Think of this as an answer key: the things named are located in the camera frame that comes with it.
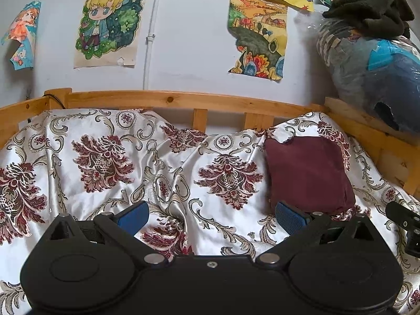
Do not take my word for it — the white wall pipe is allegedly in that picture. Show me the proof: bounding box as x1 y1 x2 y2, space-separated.
143 0 165 91

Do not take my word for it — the landscape wall poster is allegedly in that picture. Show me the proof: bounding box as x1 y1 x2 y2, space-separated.
228 0 288 82

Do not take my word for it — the cartoon girl wall poster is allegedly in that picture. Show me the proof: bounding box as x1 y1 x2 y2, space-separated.
0 1 42 71

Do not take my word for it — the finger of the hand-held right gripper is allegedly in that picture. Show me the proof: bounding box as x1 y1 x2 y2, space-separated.
385 201 420 256

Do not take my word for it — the floral white bedsheet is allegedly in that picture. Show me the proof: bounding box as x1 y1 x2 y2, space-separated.
0 108 420 315

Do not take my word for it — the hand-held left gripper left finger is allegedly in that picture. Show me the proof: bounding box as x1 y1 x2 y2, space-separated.
42 201 169 267

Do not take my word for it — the cartoon boy wall poster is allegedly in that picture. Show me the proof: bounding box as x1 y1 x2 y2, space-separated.
73 0 146 69

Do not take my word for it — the black cable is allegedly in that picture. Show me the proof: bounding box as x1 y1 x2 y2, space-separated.
42 94 68 109

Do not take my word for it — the maroon small garment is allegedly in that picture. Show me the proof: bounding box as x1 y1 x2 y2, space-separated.
264 136 357 214

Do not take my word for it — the plastic bag of clothes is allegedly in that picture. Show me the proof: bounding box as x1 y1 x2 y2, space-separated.
316 20 420 136

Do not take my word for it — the wooden bed frame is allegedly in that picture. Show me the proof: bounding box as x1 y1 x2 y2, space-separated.
0 88 420 201

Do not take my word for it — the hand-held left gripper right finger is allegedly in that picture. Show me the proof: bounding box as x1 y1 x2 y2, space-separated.
255 201 381 267

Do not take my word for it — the dark green fleece cloth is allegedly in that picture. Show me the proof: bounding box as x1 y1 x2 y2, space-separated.
322 0 416 39

